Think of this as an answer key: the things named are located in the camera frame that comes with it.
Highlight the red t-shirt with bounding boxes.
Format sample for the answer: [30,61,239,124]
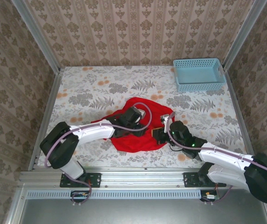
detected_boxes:
[91,97,176,154]

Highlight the floral table cover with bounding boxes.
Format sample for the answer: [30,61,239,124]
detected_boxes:
[37,65,252,168]

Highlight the light blue plastic basket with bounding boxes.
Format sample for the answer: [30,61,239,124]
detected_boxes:
[172,58,226,93]

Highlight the small circuit board with connectors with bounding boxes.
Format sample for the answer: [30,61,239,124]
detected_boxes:
[200,190,219,203]
[70,190,90,203]

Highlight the grey metal panel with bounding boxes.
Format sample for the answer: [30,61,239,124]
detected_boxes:
[5,189,267,224]

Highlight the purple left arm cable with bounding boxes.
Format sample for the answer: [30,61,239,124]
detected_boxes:
[44,103,152,206]

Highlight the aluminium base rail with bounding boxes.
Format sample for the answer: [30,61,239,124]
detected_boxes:
[19,167,267,189]

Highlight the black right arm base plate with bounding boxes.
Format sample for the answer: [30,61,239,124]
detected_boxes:
[183,172,227,188]

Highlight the grey slotted cable duct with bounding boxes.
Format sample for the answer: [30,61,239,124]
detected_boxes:
[27,189,201,199]

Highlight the aluminium table side rail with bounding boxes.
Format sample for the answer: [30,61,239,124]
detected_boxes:
[28,67,65,171]
[224,70,260,170]

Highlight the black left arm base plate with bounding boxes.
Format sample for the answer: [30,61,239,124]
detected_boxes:
[60,172,101,188]

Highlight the aluminium frame post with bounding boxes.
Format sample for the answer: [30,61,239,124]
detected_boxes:
[11,0,62,73]
[223,0,267,70]

